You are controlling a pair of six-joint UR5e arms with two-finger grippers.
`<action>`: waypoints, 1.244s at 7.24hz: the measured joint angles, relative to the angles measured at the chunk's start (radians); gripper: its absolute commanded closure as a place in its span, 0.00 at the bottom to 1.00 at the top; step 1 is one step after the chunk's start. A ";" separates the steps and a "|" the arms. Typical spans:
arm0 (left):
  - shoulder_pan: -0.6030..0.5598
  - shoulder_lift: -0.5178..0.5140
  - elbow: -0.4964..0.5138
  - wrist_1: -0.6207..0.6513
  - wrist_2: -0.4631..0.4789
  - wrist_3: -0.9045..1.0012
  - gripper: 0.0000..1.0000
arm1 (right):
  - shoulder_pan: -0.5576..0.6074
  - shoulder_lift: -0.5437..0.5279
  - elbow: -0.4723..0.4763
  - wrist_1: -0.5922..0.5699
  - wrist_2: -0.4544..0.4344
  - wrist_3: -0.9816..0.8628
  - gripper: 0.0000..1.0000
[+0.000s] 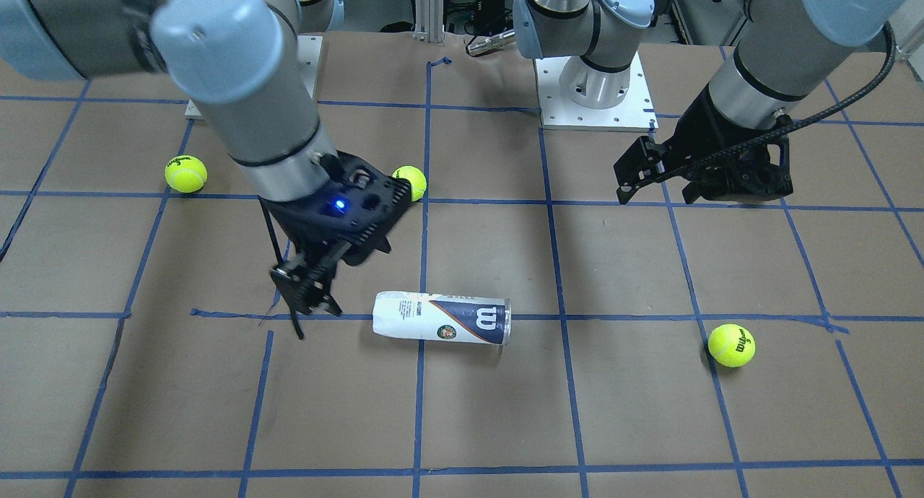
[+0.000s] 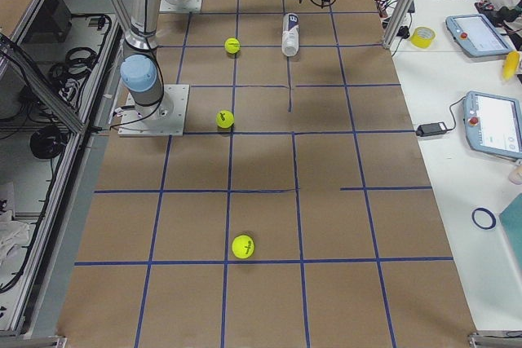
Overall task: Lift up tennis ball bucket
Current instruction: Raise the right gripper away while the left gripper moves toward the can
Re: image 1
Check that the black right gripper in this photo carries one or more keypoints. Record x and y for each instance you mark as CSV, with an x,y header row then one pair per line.
x,y
298,229

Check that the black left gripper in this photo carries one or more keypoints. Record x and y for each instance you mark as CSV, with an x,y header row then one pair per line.
x,y
702,131

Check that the clear Wilson tennis ball can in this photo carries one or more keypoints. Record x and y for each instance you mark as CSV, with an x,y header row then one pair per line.
x,y
442,317

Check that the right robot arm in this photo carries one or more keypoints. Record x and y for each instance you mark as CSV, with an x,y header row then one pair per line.
x,y
237,60

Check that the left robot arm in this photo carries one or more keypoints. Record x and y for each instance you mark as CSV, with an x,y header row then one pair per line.
x,y
789,48

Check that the tennis ball centre Head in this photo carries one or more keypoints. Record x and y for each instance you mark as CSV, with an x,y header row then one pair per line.
x,y
416,178

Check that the tennis ball Wilson 3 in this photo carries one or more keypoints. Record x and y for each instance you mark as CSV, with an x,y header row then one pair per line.
x,y
185,174

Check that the tennis ball far front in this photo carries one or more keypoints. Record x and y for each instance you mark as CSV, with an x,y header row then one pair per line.
x,y
731,345

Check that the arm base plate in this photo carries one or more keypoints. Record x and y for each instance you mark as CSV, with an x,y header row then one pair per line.
x,y
575,97

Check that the aluminium frame post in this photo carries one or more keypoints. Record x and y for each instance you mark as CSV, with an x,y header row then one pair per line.
x,y
428,21

